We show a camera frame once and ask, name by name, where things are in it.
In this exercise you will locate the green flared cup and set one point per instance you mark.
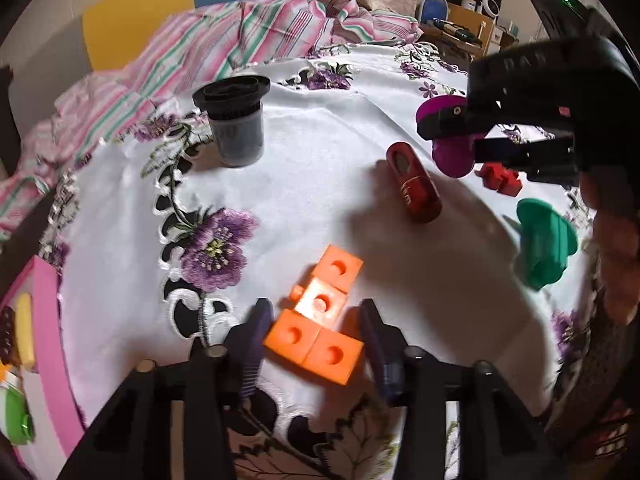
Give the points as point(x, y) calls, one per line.
point(548, 240)

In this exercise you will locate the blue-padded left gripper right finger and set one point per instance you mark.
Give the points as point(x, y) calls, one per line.
point(385, 349)

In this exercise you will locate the red cylindrical toy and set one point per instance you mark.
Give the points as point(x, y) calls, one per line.
point(416, 187)

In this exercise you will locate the blue chair back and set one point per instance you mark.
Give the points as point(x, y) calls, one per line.
point(431, 10)

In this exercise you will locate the pink-rimmed white tray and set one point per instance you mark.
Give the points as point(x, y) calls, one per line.
point(57, 422)

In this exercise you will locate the white floral embroidered tablecloth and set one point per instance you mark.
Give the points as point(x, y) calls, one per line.
point(163, 245)

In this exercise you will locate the pink green striped cloth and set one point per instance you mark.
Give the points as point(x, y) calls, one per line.
point(190, 49)

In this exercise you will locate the black cup with flared base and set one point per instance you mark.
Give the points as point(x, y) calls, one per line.
point(234, 112)

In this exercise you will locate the person's patterned sleeve forearm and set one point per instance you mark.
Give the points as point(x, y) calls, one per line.
point(592, 421)

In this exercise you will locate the yellow corn toy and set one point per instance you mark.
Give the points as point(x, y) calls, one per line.
point(24, 332)

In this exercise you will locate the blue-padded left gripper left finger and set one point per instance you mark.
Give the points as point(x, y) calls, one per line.
point(245, 346)

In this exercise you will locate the grey yellow blue chair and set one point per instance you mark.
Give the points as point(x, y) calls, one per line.
point(48, 45)

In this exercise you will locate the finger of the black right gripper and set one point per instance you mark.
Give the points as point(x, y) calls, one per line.
point(455, 120)
point(526, 156)

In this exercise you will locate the orange interlocking cube block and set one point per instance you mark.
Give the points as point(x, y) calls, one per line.
point(305, 334)

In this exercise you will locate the brown toy figure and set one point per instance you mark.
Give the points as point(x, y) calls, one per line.
point(7, 336)

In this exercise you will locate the person's right hand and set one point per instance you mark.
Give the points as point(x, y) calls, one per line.
point(617, 240)

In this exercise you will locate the magenta flared cup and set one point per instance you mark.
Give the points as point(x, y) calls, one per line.
point(454, 156)

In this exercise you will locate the white green plug adapter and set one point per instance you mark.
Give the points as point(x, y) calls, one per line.
point(16, 422)

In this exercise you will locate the wooden shelf with clutter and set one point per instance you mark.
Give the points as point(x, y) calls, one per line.
point(480, 18)

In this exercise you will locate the small red block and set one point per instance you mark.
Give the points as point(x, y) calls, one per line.
point(500, 179)

